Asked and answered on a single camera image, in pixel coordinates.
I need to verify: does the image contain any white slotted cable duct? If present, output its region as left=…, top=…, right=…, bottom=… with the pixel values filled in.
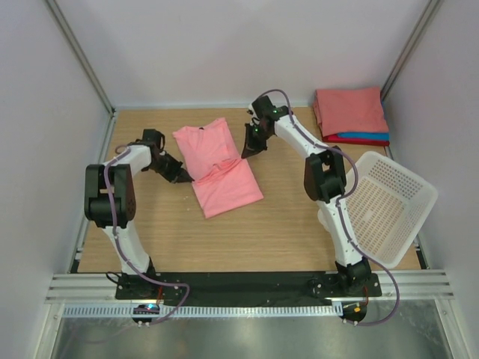
left=63, top=302, right=343, bottom=319

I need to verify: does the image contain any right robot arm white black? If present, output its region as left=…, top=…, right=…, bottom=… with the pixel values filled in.
left=241, top=93, right=371, bottom=296

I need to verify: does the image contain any folded blue t-shirt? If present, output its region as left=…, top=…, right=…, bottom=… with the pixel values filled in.
left=338, top=132, right=389, bottom=141

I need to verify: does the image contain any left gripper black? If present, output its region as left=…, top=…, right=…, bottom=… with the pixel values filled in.
left=146, top=154, right=193, bottom=184

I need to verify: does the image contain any aluminium front rail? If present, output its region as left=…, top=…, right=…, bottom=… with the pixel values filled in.
left=46, top=269, right=454, bottom=307

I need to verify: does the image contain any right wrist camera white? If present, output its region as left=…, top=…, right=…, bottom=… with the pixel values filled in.
left=246, top=103, right=256, bottom=117

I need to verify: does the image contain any white plastic basket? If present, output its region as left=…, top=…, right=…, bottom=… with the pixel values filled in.
left=346, top=151, right=438, bottom=269

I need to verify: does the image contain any right aluminium corner post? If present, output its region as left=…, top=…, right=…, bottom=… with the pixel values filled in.
left=380, top=0, right=444, bottom=102

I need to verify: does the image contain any aluminium corner post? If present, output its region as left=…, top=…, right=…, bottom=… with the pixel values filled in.
left=43, top=0, right=115, bottom=117
left=380, top=0, right=444, bottom=102

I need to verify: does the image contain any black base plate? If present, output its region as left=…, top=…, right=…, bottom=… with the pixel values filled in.
left=115, top=271, right=382, bottom=306

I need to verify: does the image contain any folded red t-shirt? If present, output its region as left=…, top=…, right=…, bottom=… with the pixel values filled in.
left=319, top=123, right=389, bottom=146

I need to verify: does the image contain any left aluminium corner post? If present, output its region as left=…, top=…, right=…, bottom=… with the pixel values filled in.
left=43, top=0, right=115, bottom=117

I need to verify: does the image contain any folded salmon t-shirt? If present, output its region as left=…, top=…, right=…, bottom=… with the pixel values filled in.
left=314, top=87, right=389, bottom=136

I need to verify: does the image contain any pink t-shirt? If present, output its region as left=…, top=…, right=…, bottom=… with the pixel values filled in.
left=173, top=118, right=263, bottom=218

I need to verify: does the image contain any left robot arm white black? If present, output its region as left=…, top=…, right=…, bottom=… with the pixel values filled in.
left=84, top=129, right=194, bottom=299

